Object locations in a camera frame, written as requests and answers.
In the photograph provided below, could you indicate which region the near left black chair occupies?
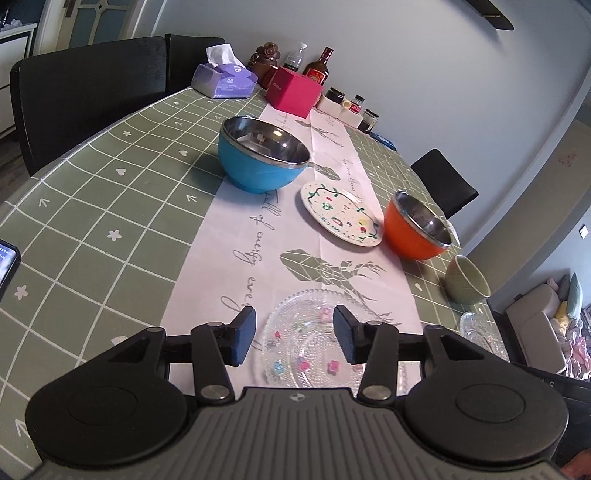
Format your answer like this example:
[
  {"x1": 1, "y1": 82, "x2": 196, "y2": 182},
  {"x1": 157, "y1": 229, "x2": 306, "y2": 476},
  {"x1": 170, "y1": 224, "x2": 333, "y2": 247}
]
[{"x1": 10, "y1": 37, "x2": 166, "y2": 175}]

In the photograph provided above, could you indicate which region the blue flat packet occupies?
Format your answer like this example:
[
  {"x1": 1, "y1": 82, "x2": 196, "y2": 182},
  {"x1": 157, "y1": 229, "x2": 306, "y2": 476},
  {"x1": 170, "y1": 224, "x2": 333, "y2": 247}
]
[{"x1": 369, "y1": 132, "x2": 397, "y2": 151}]

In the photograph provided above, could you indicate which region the white painted ceramic plate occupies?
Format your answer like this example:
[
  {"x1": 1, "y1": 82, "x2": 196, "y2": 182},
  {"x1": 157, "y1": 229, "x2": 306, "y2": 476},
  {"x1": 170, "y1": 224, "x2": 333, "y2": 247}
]
[{"x1": 300, "y1": 181, "x2": 383, "y2": 248}]

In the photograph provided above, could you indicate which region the beige sofa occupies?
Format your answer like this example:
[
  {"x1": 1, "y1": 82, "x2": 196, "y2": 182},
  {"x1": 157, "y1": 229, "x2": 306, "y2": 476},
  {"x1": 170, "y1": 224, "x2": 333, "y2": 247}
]
[{"x1": 505, "y1": 283, "x2": 567, "y2": 374}]

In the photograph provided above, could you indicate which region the black chair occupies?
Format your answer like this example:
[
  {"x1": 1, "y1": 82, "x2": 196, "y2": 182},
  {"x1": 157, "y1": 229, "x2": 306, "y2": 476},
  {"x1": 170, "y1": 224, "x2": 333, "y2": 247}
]
[
  {"x1": 10, "y1": 37, "x2": 166, "y2": 175},
  {"x1": 411, "y1": 149, "x2": 479, "y2": 219},
  {"x1": 164, "y1": 33, "x2": 225, "y2": 94}
]

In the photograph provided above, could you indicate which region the clear glass plate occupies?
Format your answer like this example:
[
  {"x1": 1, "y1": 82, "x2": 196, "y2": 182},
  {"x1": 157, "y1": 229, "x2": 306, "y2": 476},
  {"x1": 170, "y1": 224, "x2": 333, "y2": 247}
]
[
  {"x1": 260, "y1": 288, "x2": 412, "y2": 398},
  {"x1": 459, "y1": 312, "x2": 510, "y2": 361}
]

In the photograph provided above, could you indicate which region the black smartphone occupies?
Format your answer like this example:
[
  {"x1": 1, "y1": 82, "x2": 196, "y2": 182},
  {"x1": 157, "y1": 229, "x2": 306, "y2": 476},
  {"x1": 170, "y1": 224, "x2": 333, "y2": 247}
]
[{"x1": 0, "y1": 240, "x2": 21, "y2": 298}]

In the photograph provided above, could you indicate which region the green ceramic bowl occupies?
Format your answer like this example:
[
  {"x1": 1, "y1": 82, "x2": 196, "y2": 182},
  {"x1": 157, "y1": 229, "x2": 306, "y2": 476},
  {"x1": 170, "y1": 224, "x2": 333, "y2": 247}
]
[{"x1": 444, "y1": 255, "x2": 491, "y2": 305}]

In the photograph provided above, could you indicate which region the dark glass jar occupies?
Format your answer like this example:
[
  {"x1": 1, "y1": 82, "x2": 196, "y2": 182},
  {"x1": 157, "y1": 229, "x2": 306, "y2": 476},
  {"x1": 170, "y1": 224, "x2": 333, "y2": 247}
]
[{"x1": 358, "y1": 108, "x2": 379, "y2": 133}]

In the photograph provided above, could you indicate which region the green checked tablecloth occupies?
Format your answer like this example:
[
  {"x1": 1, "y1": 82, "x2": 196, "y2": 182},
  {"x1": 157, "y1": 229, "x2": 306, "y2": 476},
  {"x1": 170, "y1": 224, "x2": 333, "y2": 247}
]
[{"x1": 0, "y1": 85, "x2": 509, "y2": 471}]

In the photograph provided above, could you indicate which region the purple tissue pack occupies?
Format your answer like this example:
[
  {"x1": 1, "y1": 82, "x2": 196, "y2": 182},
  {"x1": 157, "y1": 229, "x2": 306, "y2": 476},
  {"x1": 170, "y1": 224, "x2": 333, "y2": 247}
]
[{"x1": 190, "y1": 43, "x2": 259, "y2": 99}]

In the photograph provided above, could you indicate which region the white drawer cabinet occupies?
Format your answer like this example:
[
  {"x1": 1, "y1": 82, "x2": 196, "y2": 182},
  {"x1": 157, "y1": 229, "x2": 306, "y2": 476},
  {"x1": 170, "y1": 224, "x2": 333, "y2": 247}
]
[{"x1": 0, "y1": 21, "x2": 38, "y2": 139}]

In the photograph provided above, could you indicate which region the brown liquor bottle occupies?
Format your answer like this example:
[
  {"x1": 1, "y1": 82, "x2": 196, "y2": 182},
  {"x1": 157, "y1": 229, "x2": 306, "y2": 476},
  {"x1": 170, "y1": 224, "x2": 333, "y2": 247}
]
[{"x1": 303, "y1": 47, "x2": 334, "y2": 85}]

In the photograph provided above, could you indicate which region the brown figurine jar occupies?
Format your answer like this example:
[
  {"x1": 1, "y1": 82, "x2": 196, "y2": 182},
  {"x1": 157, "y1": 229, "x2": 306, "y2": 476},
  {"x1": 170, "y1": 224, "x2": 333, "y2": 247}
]
[{"x1": 246, "y1": 42, "x2": 280, "y2": 89}]

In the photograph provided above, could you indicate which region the white glass panel door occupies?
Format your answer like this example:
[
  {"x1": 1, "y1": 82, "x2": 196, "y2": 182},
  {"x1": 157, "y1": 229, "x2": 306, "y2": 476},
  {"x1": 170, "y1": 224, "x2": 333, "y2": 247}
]
[{"x1": 33, "y1": 0, "x2": 162, "y2": 54}]

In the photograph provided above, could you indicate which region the white flat box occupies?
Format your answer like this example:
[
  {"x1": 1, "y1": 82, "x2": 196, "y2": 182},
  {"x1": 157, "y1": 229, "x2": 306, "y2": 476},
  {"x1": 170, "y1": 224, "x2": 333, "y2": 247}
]
[{"x1": 315, "y1": 95, "x2": 363, "y2": 128}]

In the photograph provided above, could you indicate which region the pink deer table runner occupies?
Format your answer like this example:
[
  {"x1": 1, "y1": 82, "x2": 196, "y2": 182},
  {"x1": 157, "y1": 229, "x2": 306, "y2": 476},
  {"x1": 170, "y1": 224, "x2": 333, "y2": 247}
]
[{"x1": 158, "y1": 98, "x2": 424, "y2": 393}]

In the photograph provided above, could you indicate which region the red label small bottle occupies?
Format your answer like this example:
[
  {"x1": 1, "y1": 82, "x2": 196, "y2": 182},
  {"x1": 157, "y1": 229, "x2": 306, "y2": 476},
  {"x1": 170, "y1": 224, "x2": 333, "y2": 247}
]
[{"x1": 349, "y1": 95, "x2": 365, "y2": 113}]

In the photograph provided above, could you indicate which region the blue steel bowl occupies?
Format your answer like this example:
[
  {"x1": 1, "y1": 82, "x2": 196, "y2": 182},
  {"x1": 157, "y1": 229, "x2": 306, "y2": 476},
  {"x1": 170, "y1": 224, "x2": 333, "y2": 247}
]
[{"x1": 217, "y1": 116, "x2": 311, "y2": 193}]

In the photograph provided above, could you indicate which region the right black chair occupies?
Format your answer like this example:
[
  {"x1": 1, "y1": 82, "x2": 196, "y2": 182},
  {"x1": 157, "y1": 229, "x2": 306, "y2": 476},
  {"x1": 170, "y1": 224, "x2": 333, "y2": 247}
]
[{"x1": 411, "y1": 149, "x2": 479, "y2": 219}]

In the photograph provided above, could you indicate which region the far left black chair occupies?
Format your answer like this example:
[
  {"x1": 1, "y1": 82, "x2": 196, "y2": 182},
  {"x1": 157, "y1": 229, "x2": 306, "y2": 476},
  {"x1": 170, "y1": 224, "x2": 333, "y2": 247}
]
[{"x1": 164, "y1": 33, "x2": 225, "y2": 94}]

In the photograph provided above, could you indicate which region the pink square box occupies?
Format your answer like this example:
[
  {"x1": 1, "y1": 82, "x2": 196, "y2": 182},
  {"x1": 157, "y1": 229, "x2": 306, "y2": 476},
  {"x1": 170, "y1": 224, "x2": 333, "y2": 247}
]
[{"x1": 266, "y1": 67, "x2": 322, "y2": 118}]

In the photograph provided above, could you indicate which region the dark lidded jar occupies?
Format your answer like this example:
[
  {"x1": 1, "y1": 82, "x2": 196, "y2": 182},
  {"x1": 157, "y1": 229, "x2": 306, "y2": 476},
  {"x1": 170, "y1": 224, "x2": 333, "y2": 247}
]
[{"x1": 325, "y1": 87, "x2": 345, "y2": 105}]

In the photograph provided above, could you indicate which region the clear water bottle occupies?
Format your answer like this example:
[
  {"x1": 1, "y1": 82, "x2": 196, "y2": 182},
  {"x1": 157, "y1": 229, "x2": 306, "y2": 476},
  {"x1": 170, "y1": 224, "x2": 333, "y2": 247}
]
[{"x1": 283, "y1": 42, "x2": 308, "y2": 72}]

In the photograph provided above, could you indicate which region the orange steel bowl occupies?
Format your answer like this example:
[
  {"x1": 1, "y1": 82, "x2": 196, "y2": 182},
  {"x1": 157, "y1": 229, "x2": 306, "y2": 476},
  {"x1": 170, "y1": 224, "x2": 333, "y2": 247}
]
[{"x1": 384, "y1": 191, "x2": 453, "y2": 260}]

